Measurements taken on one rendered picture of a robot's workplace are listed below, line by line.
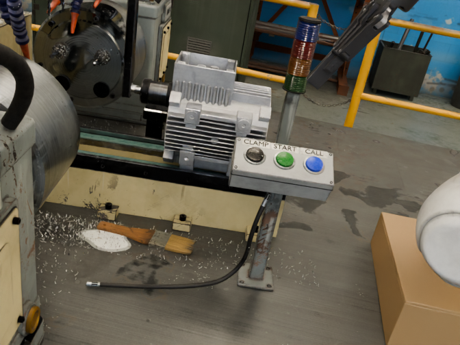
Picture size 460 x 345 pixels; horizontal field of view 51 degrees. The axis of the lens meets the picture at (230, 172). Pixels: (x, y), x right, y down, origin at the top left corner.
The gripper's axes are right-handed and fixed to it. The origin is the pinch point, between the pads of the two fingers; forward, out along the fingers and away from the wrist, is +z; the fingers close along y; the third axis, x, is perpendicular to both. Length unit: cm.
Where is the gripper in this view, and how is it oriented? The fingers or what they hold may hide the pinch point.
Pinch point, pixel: (324, 70)
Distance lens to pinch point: 95.2
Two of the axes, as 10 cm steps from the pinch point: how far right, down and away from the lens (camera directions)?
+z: -6.3, 6.8, 3.7
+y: -0.5, 4.4, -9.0
